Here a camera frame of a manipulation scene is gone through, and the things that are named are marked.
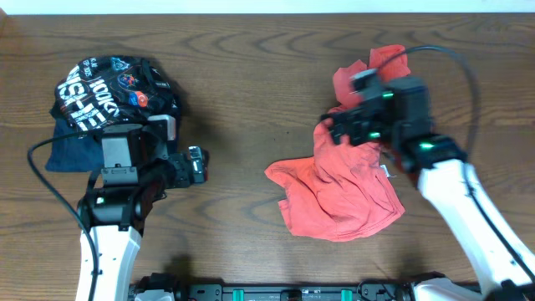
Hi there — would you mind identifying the orange red t-shirt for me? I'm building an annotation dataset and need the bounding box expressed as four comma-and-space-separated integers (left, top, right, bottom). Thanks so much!
264, 44, 411, 243

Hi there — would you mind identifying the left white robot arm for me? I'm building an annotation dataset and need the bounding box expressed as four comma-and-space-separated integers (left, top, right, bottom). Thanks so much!
76, 121, 208, 300

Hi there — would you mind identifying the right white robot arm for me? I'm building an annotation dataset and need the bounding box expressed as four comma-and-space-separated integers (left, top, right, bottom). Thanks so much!
324, 69, 534, 300

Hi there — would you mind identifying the navy blue folded shirt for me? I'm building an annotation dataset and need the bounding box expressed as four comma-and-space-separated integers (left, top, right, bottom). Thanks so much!
45, 135, 104, 172

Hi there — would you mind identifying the black printed folded shirt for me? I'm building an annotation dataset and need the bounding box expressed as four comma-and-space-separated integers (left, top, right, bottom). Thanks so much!
50, 55, 181, 131

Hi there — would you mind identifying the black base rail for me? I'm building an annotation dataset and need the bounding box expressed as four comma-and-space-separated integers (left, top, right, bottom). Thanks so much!
127, 272, 486, 301

